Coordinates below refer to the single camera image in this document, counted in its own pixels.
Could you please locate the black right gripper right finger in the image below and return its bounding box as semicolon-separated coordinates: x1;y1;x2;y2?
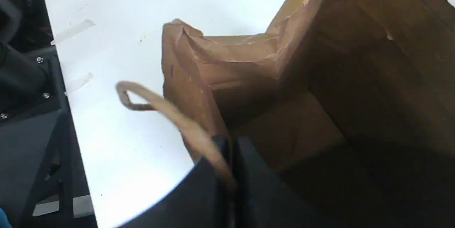
233;136;341;228

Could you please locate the clear tape strip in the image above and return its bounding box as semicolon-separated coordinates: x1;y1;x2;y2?
50;19;96;46
64;72;93;96

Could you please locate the clear tape strip lower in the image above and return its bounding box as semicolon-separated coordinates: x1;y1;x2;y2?
64;72;93;96

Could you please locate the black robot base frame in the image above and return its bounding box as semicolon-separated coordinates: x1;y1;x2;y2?
1;0;97;228

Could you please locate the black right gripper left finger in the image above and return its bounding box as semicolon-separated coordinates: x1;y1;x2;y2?
122;157;229;228

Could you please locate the brown paper bag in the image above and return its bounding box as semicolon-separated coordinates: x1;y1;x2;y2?
116;0;454;228

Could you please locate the clear tape strip upper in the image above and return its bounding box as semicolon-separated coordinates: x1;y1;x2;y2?
50;19;96;46

